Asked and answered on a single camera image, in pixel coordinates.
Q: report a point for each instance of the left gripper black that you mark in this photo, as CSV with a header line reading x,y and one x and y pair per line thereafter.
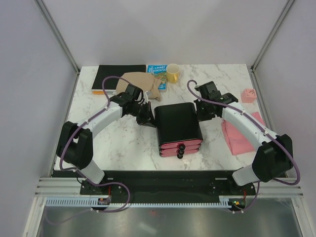
x,y
148,114

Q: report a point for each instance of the yellow mug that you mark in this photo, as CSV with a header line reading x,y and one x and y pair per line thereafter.
x,y
172,73

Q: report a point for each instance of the pink folded t shirt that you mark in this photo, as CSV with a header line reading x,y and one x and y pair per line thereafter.
x,y
241,134

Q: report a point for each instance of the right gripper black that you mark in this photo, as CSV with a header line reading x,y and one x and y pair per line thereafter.
x,y
201,117

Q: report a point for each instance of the left aluminium frame post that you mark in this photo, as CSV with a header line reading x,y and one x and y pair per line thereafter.
x,y
57,34

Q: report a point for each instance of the beige t shirt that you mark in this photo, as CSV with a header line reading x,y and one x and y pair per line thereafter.
x,y
145,81

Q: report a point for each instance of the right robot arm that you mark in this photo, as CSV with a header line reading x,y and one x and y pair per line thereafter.
x,y
274,153

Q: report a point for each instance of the black pink drawer unit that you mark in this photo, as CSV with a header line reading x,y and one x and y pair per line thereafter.
x,y
178,130

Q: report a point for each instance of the right aluminium frame post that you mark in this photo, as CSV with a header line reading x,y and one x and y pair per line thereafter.
x,y
273,32

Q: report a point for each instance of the aluminium frame post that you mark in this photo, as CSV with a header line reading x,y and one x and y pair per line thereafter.
x,y
273,32
57,34

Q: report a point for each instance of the orange pen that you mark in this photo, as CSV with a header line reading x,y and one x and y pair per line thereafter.
x,y
98,93

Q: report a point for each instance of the aluminium front rail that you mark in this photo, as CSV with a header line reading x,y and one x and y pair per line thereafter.
x,y
70,187

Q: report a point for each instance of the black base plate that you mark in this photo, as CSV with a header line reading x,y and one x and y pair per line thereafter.
x,y
168,186

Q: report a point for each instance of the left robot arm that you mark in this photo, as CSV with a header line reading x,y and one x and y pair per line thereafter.
x,y
75,145

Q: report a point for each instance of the pink cube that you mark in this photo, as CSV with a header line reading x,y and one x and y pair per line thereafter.
x,y
248,95

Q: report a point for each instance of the white cable duct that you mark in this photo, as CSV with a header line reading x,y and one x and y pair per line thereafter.
x,y
95,202

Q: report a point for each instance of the blue treehouse book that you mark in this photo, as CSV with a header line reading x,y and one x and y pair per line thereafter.
x,y
159,71

